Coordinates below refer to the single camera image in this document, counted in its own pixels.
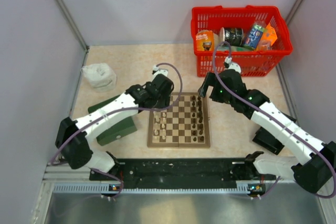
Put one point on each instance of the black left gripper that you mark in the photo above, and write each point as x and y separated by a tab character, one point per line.
165	100

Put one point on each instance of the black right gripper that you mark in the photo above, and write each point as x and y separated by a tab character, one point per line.
203	90

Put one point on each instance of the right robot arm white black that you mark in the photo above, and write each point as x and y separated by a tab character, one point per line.
313	163

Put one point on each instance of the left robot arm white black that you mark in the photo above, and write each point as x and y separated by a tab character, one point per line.
74	137

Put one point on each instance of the wooden chess board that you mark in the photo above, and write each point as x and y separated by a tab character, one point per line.
185	125

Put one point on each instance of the orange razor package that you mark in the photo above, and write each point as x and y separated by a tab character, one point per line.
205	40

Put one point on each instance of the green plastic tray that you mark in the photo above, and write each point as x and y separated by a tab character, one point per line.
119	130

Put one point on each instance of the red plastic basket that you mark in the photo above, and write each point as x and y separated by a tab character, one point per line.
253	63

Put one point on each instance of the black cup noodle container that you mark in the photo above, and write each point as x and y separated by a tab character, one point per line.
234	36

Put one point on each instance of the blue snack bag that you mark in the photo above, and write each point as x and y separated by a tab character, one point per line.
254	35

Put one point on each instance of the black plastic tray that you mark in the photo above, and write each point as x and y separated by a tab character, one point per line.
268	141

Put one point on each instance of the orange snack package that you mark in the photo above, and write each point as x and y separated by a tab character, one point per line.
268	38

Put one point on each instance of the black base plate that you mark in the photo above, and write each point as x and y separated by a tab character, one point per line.
185	173

